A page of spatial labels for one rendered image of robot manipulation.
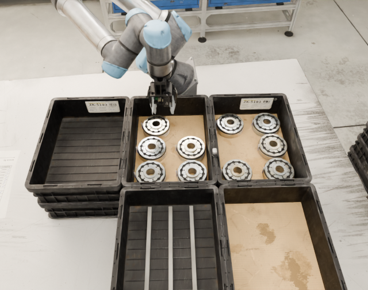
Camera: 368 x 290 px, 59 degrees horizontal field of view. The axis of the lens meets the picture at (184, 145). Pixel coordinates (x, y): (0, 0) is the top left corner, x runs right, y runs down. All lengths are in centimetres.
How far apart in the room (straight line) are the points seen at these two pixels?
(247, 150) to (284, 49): 206
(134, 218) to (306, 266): 54
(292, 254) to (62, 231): 78
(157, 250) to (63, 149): 53
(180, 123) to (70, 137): 43
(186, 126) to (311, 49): 217
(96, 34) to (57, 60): 202
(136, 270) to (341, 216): 76
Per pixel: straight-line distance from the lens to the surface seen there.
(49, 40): 341
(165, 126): 125
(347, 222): 134
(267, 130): 127
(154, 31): 93
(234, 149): 123
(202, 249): 104
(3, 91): 184
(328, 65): 314
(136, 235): 106
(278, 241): 108
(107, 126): 132
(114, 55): 106
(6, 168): 150
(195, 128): 128
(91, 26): 115
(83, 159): 124
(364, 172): 209
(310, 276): 107
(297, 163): 117
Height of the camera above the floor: 180
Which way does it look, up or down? 52 degrees down
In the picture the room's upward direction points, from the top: straight up
